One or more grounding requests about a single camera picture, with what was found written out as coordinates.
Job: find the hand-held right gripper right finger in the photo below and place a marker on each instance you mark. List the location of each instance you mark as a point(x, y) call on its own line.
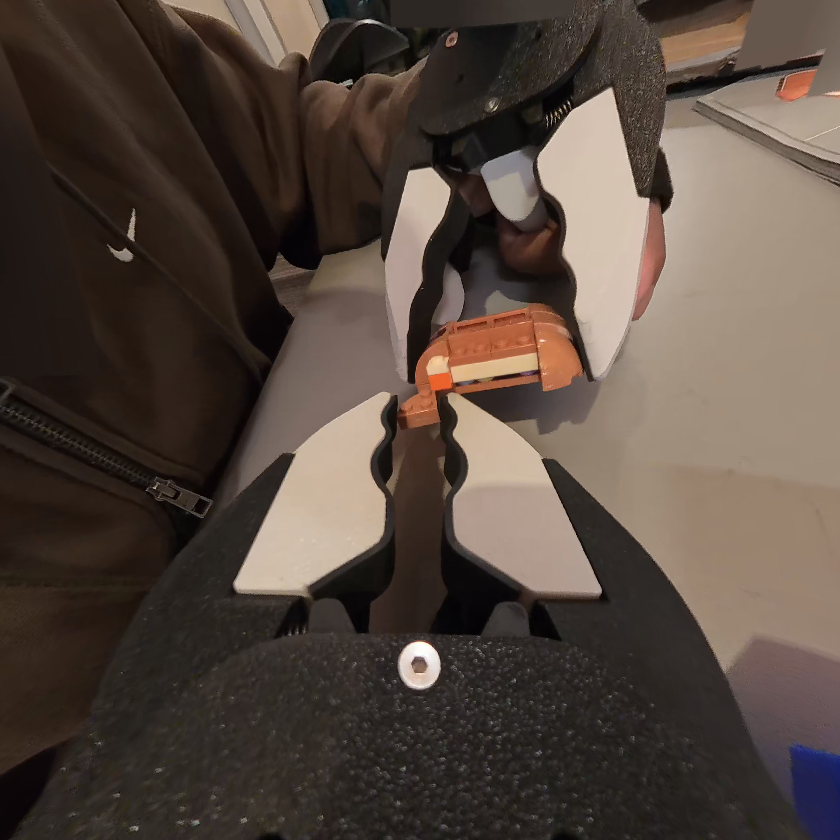
point(518, 525)

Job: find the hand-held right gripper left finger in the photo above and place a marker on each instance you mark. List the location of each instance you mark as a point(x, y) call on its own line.
point(315, 512)

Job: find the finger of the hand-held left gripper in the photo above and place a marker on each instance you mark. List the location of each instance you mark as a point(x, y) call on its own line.
point(600, 229)
point(405, 262)

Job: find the brown lego model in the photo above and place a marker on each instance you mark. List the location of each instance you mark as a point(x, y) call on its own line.
point(499, 348)

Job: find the small brown lego plate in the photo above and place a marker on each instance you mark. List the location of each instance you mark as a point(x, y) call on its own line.
point(417, 413)

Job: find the blue plastic bin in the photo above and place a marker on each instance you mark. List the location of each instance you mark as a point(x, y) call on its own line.
point(820, 787)

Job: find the person's left forearm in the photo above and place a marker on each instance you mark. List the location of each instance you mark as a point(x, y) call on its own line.
point(341, 164)

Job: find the person's left hand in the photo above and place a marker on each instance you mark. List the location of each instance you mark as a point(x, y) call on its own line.
point(531, 249)

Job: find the black chair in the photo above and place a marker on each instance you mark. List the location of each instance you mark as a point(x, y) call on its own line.
point(354, 49)

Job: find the brown wooden board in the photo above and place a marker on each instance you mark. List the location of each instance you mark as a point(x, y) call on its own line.
point(695, 39)

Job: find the grey instruction booklet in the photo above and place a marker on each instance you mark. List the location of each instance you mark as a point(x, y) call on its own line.
point(774, 138)

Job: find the brown zip hoodie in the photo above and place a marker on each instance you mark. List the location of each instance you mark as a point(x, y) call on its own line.
point(131, 328)

